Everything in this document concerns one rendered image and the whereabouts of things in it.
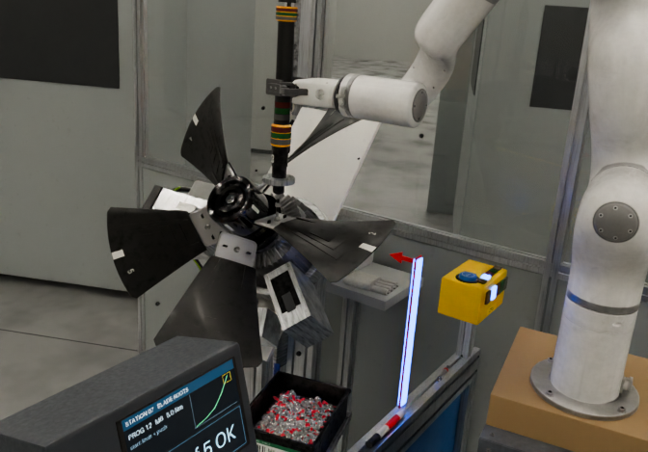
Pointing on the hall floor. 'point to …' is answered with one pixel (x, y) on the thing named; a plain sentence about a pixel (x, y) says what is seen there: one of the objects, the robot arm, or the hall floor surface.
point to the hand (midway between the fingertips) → (283, 85)
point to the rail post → (464, 417)
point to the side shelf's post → (347, 358)
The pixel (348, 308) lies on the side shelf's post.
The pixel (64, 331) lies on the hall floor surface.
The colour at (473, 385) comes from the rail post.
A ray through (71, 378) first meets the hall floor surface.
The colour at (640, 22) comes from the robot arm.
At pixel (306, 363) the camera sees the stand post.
